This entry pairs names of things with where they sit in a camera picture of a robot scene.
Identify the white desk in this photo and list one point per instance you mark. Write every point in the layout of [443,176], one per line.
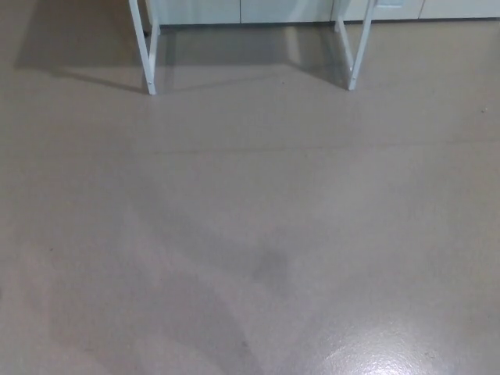
[150,78]

